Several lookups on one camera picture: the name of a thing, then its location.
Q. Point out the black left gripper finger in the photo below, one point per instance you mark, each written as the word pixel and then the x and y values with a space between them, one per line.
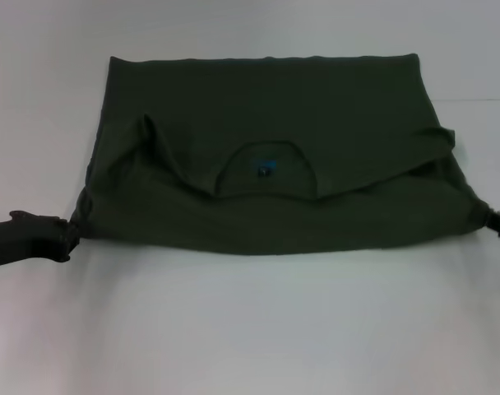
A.
pixel 73 230
pixel 71 249

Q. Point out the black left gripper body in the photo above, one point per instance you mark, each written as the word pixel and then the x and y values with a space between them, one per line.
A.
pixel 24 238

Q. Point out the dark green FREE t-shirt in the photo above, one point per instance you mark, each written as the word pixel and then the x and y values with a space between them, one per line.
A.
pixel 274 123

